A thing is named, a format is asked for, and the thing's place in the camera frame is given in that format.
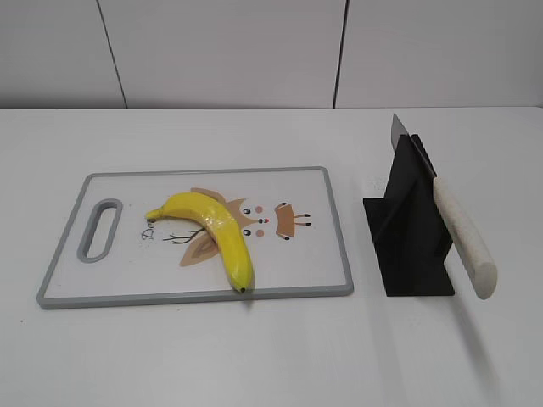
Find white handled kitchen knife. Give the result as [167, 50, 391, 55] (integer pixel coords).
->
[391, 113, 498, 300]

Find yellow plastic banana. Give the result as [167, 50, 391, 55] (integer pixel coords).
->
[145, 192, 254, 293]

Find black knife stand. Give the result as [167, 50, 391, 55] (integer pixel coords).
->
[363, 134, 455, 297]

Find grey rimmed white cutting board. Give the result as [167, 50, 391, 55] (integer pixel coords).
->
[36, 166, 353, 309]

